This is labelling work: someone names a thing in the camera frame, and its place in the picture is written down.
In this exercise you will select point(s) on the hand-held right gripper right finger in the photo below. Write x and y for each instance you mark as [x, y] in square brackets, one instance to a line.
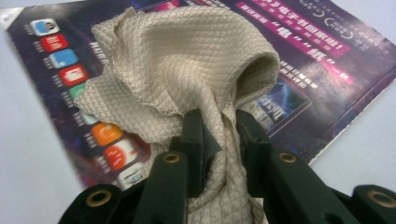
[255, 149]

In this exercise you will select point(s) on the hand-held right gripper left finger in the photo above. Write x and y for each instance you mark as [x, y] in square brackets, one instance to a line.
[196, 149]

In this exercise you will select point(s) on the beige textured cloth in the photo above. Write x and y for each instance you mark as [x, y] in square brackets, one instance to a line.
[180, 68]

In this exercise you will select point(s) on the glossy illustrated magazine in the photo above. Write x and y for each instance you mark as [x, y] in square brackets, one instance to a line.
[327, 77]

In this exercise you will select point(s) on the white table cover sheet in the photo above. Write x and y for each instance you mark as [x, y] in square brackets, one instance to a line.
[25, 140]

